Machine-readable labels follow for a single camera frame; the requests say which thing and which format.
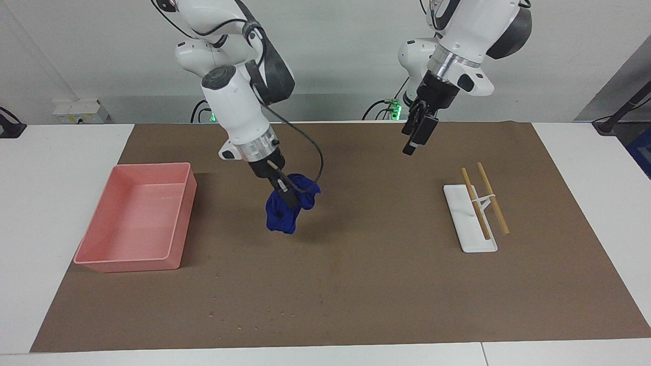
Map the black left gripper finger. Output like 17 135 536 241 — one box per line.
401 101 423 136
403 114 439 156

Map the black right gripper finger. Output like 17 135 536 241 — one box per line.
272 172 301 210

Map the blue towel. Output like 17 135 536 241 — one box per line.
265 173 321 235

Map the white towel rack base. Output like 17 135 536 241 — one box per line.
443 184 498 254

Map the wooden dowel rod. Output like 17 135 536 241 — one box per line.
477 162 510 235
461 168 491 240

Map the brown table mat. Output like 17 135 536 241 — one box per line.
29 120 651 353

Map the pink plastic bin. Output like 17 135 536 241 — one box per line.
73 162 197 273

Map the black pole stand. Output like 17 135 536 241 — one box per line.
593 81 651 135

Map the white power socket box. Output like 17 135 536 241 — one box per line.
53 99 110 124

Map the blue box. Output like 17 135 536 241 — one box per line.
626 127 651 179

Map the black stand base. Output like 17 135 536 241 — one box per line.
0 107 27 139

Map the black base power cable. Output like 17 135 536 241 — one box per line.
191 99 212 124
362 76 410 121

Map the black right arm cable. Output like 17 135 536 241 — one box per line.
257 99 324 195

